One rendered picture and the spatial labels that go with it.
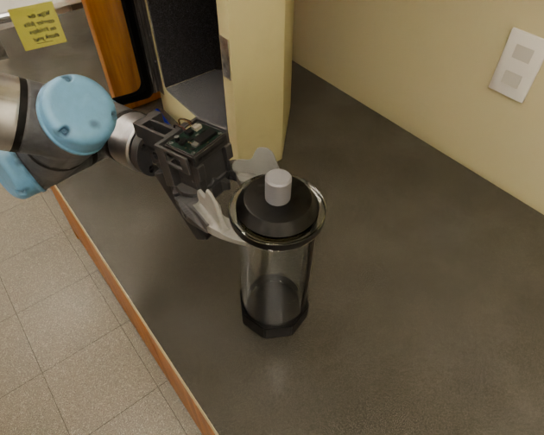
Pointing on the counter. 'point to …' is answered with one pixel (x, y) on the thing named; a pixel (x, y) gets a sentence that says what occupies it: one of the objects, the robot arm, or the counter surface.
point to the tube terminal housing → (252, 74)
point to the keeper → (225, 57)
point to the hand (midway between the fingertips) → (271, 217)
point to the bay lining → (185, 38)
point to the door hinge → (149, 46)
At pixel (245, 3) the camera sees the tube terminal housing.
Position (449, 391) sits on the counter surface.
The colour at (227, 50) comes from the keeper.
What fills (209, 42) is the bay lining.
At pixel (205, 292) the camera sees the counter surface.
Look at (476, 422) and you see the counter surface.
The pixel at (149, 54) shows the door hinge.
